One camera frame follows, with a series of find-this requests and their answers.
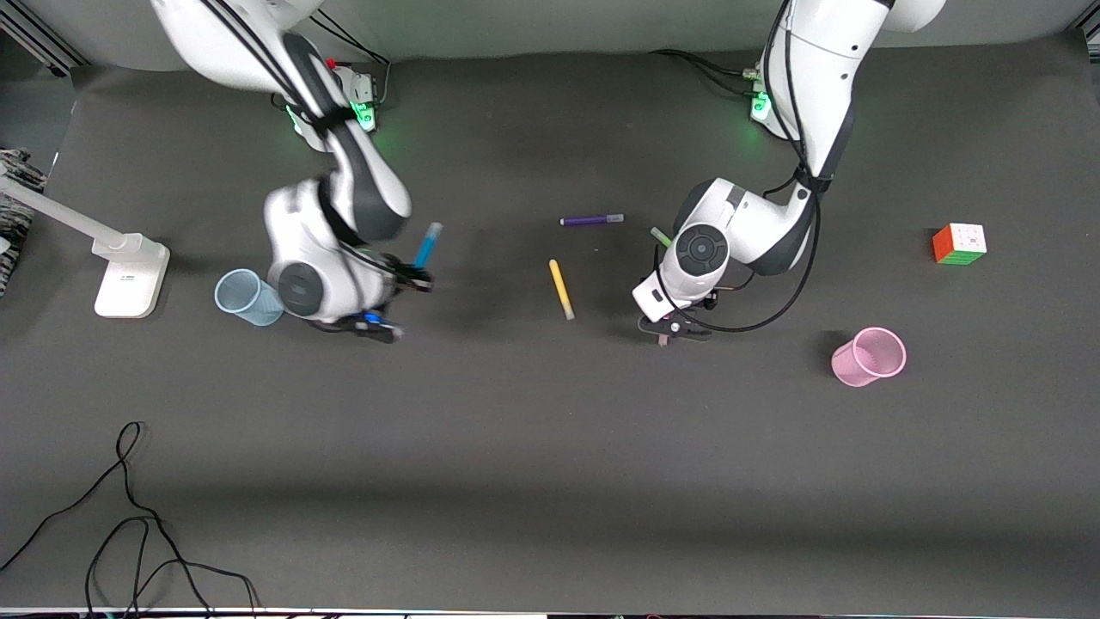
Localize yellow marker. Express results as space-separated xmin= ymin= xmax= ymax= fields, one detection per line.
xmin=548 ymin=258 xmax=576 ymax=322

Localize colourful puzzle cube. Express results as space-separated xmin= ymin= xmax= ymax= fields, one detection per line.
xmin=932 ymin=223 xmax=988 ymax=267

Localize translucent blue cup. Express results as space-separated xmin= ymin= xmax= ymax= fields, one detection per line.
xmin=214 ymin=268 xmax=286 ymax=328

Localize black right arm base cables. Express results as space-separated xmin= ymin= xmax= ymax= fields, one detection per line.
xmin=305 ymin=10 xmax=393 ymax=113

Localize thin black loose cable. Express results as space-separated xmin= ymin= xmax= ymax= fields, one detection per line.
xmin=0 ymin=420 xmax=261 ymax=619

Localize blue marker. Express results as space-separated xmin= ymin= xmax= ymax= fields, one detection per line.
xmin=413 ymin=221 xmax=444 ymax=270

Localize translucent pink cup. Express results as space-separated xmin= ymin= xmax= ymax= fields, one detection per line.
xmin=831 ymin=327 xmax=908 ymax=389

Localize white stand with base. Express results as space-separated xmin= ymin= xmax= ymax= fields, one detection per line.
xmin=0 ymin=175 xmax=171 ymax=320

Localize black arm base cables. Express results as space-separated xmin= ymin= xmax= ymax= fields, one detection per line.
xmin=648 ymin=47 xmax=767 ymax=97
xmin=305 ymin=10 xmax=393 ymax=113

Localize black left arm base cables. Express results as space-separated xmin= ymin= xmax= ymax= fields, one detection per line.
xmin=648 ymin=47 xmax=767 ymax=97

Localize dark mottled cloth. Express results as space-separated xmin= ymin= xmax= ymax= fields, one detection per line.
xmin=0 ymin=148 xmax=46 ymax=298

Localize aluminium frame rail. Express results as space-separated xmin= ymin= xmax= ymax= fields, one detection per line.
xmin=0 ymin=0 xmax=90 ymax=80

